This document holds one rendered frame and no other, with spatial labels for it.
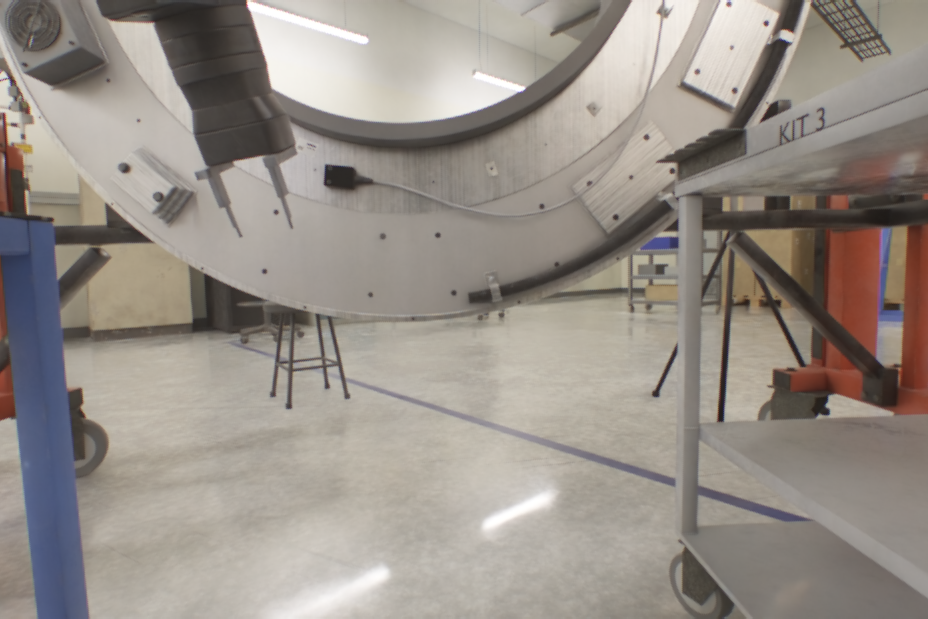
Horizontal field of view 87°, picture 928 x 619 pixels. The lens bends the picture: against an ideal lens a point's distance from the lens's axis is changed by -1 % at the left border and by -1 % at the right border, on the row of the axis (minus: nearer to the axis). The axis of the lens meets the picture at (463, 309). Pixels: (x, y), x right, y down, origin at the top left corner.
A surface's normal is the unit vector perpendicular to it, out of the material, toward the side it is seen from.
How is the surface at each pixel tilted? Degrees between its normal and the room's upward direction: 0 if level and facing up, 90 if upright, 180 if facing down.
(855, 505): 0
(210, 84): 122
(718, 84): 90
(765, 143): 90
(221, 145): 114
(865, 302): 90
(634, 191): 90
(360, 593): 0
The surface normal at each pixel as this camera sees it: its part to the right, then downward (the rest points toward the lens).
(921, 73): -1.00, 0.03
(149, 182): 0.02, 0.07
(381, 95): 0.65, 0.04
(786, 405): -0.92, 0.05
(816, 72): -0.76, 0.07
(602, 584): -0.02, -1.00
